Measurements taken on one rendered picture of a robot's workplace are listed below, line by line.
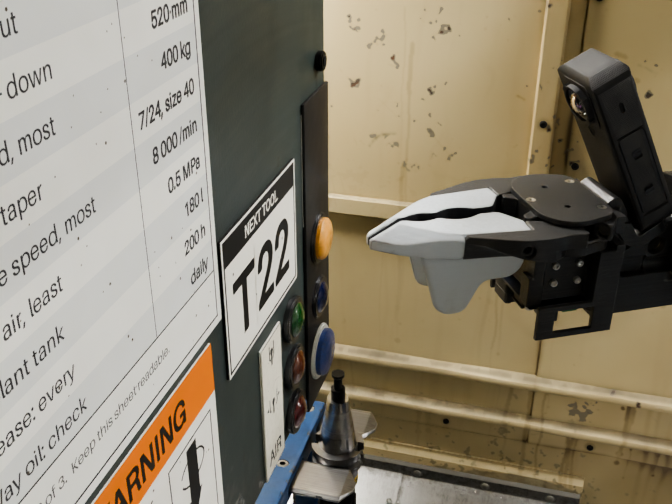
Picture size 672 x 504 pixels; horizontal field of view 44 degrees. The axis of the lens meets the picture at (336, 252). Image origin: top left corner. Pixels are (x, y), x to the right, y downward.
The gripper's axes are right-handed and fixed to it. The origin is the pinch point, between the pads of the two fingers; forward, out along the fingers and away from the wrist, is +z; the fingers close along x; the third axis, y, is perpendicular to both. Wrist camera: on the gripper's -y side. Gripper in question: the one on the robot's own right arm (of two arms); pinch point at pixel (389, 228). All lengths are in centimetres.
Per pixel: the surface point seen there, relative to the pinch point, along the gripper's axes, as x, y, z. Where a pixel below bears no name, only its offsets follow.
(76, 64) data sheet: -18.8, -15.9, 15.4
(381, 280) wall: 68, 44, -22
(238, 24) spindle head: -8.3, -14.3, 9.5
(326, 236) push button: -0.4, -0.1, 3.9
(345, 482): 28, 46, -5
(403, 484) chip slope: 62, 84, -25
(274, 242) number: -6.0, -3.0, 8.0
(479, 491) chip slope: 57, 83, -37
